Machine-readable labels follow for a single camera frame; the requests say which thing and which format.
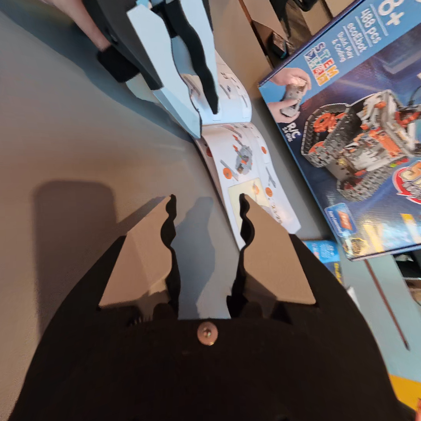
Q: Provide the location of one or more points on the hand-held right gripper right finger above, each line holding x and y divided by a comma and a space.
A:
273, 263

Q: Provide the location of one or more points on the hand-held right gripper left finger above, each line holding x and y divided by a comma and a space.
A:
138, 263

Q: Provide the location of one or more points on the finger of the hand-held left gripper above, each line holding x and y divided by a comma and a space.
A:
207, 49
158, 65

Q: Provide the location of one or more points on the grey desk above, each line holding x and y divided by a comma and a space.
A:
82, 148

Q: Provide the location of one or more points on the person's left hand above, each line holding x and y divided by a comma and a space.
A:
88, 26

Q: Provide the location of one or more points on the blue cover booklet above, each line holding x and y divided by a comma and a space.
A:
324, 256

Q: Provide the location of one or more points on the small black blue box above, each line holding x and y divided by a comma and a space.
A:
279, 46

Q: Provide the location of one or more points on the white instruction booklet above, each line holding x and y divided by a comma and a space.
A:
243, 164

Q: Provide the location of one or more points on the thin brown rod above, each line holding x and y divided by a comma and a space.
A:
388, 302

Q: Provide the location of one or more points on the blue robot kit box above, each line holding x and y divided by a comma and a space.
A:
361, 131

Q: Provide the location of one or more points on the yellow box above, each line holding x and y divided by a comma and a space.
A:
403, 394

